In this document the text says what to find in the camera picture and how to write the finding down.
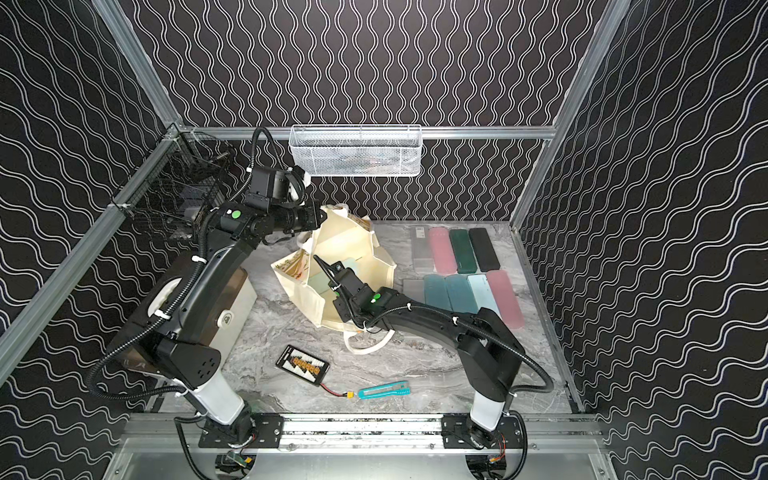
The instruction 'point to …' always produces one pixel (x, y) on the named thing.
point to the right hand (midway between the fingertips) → (347, 295)
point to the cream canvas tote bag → (337, 235)
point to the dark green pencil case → (463, 251)
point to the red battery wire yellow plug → (348, 394)
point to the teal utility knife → (400, 388)
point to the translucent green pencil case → (461, 294)
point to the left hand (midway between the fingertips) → (325, 207)
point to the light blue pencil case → (483, 292)
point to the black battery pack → (303, 364)
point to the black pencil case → (485, 253)
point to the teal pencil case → (436, 291)
